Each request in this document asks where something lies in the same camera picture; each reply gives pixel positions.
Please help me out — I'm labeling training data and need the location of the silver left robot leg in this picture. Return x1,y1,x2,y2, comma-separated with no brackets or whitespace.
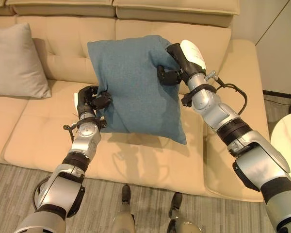
112,184,137,233

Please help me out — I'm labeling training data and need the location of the silver right robot leg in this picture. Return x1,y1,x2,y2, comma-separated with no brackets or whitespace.
166,192,202,233

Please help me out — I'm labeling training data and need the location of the grey square cushion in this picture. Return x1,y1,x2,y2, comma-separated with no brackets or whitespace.
0,23,52,99

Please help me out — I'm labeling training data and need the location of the silver robot leg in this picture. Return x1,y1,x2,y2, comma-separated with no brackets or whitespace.
166,192,202,233
112,184,137,233

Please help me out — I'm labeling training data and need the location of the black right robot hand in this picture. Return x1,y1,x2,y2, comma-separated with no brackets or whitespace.
156,40,207,86

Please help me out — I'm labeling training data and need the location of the blue square cushion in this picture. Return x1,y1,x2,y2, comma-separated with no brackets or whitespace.
87,34,187,145

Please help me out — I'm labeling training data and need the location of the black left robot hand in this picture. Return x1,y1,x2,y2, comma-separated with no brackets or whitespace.
73,85,112,115

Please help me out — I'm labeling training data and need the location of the beige leather sofa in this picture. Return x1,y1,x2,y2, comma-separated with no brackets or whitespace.
0,0,270,202

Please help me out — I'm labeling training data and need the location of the round white side table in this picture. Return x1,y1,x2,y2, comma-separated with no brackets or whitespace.
270,112,291,151

